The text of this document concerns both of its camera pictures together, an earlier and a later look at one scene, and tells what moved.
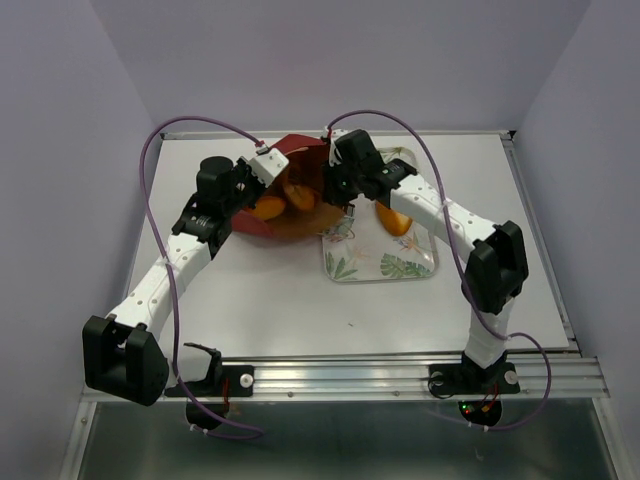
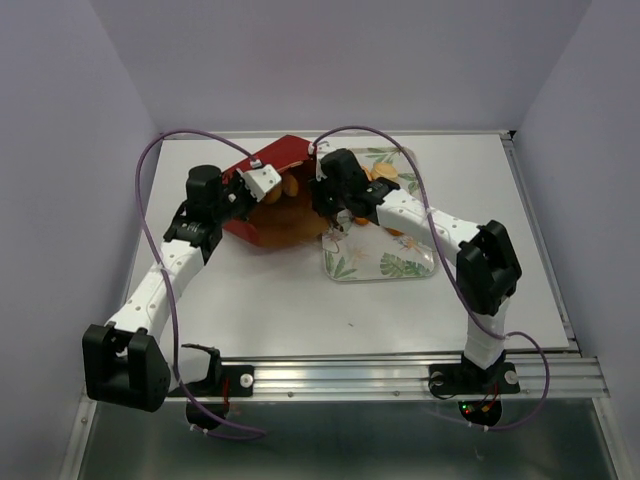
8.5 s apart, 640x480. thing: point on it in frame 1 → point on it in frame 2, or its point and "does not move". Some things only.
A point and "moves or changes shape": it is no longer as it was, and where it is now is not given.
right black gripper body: [341, 183] → [329, 200]
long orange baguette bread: [303, 198] → [362, 221]
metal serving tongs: [350, 212] moves or changes shape
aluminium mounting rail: [406, 377] does not move
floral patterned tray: [366, 251] does not move
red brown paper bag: [308, 210] moves or changes shape
